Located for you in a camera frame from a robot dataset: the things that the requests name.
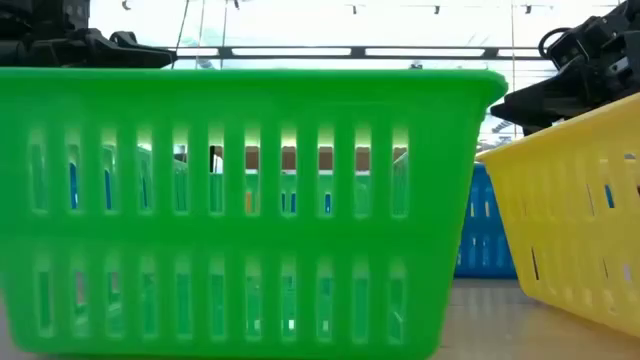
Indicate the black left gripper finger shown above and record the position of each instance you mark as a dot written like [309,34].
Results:
[100,52]

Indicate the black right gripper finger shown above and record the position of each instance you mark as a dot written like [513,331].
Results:
[565,100]

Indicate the green slotted plastic basket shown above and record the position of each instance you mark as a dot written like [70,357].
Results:
[250,100]

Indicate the yellow slotted plastic basket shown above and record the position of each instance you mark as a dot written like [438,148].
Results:
[575,200]

